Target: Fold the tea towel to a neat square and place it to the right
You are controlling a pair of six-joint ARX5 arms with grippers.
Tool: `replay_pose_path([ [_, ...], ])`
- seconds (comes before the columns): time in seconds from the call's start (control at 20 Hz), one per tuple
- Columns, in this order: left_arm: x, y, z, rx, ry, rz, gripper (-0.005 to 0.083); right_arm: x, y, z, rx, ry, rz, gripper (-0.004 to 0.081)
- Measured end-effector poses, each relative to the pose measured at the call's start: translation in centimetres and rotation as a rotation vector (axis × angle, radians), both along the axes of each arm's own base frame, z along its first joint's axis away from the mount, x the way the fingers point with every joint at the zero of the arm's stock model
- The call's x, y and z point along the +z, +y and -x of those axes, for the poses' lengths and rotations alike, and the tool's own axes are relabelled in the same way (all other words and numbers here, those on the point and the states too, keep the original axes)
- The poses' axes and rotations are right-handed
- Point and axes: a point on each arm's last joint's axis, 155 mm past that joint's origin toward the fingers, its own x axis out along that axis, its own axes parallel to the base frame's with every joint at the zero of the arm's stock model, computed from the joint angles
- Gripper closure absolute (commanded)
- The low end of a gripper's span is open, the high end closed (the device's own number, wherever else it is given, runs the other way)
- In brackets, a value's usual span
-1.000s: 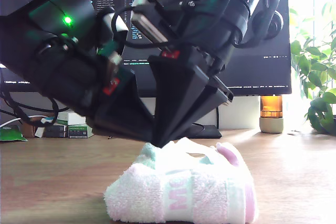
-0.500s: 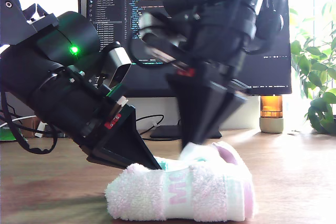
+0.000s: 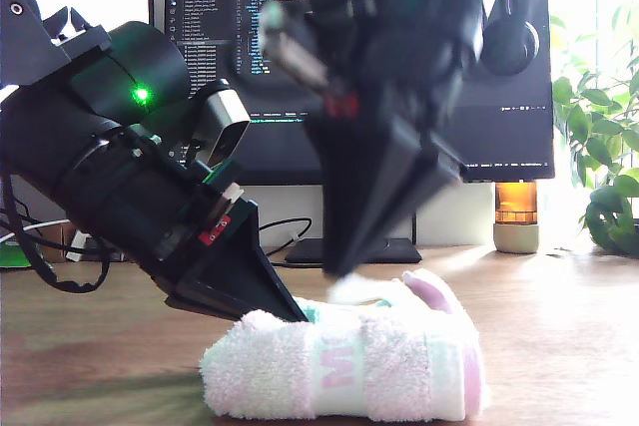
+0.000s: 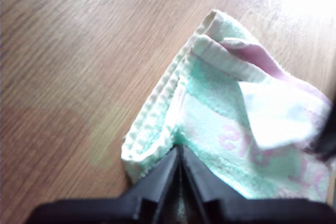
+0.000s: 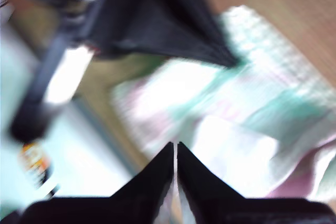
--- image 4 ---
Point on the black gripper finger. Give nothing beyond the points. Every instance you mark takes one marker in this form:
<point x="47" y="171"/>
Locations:
<point x="328" y="134"/>
<point x="157" y="182"/>
<point x="204" y="182"/>

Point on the mint tea towel pink border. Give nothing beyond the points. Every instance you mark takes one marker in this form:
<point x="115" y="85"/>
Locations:
<point x="210" y="98"/>

